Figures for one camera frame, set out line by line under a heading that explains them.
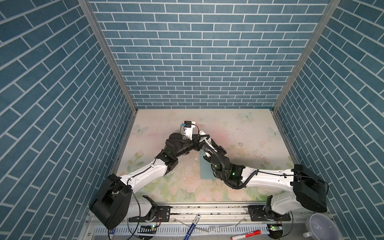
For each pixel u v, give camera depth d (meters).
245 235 0.68
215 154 0.50
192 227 0.69
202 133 0.73
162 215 0.73
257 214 0.73
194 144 0.68
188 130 0.69
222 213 0.75
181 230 0.70
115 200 0.41
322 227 0.70
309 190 0.43
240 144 1.00
